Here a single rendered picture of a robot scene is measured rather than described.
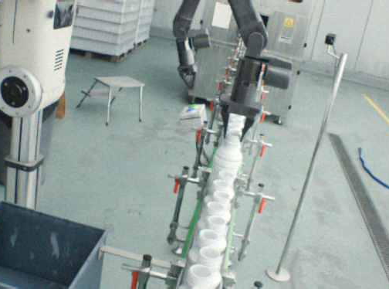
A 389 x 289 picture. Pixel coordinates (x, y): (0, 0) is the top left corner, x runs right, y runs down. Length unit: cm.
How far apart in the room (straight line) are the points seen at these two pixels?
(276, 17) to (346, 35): 586
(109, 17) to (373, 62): 666
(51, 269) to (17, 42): 64
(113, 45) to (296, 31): 324
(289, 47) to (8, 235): 495
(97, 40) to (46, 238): 670
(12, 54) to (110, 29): 642
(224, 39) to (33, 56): 466
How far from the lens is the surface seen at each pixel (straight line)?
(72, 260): 131
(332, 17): 1150
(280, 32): 587
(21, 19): 137
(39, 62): 139
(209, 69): 596
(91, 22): 788
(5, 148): 328
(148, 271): 86
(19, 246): 136
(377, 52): 1178
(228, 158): 114
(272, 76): 109
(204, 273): 78
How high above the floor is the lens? 160
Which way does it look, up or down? 19 degrees down
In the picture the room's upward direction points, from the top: 11 degrees clockwise
